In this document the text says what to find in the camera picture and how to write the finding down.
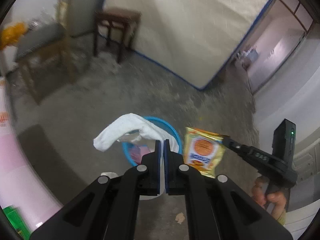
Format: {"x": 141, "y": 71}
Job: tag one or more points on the right hand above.
{"x": 278, "y": 199}

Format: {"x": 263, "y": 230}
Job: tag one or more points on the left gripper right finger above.
{"x": 216, "y": 207}

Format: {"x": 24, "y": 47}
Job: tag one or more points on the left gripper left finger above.
{"x": 107, "y": 208}

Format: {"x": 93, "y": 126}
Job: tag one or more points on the beige mattress blue trim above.
{"x": 193, "y": 39}

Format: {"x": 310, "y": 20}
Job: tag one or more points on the silver refrigerator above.
{"x": 81, "y": 15}

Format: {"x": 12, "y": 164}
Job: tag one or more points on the dark wooden stool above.
{"x": 114, "y": 18}

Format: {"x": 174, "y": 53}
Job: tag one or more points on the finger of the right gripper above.
{"x": 241, "y": 150}

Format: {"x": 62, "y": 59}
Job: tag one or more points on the wooden chair grey cushion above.
{"x": 44, "y": 42}

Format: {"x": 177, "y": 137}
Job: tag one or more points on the green snack packet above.
{"x": 16, "y": 220}

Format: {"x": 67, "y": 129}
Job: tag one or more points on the orange plastic bag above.
{"x": 11, "y": 35}

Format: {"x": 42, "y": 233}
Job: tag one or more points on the blue plastic trash basin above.
{"x": 138, "y": 143}

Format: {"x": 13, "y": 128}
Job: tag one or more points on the white tissue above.
{"x": 121, "y": 126}

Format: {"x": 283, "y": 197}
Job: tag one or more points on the yellow snack packet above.
{"x": 203, "y": 150}

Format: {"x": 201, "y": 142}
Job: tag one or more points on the white paper cup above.
{"x": 111, "y": 175}

